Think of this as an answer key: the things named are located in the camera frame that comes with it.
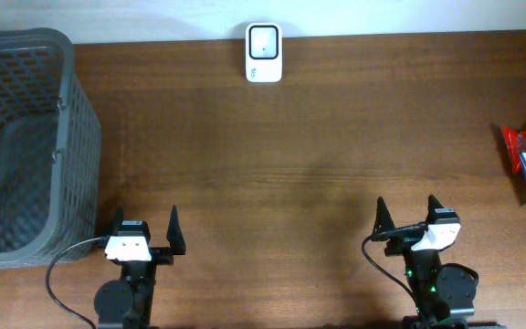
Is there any grey plastic mesh basket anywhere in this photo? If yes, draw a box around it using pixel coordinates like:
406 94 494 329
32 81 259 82
0 28 102 269

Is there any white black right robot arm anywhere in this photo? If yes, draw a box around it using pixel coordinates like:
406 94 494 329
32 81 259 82
362 195 501 329

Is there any white barcode scanner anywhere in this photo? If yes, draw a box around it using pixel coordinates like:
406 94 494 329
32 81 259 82
245 22 283 83

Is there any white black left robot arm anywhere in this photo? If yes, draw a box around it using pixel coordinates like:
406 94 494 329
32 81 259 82
94 207 186 329

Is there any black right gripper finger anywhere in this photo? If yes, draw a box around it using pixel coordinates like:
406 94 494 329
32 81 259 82
371 196 395 241
426 195 453 224

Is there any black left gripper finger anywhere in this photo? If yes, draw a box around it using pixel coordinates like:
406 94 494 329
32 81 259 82
102 207 124 236
166 205 186 255

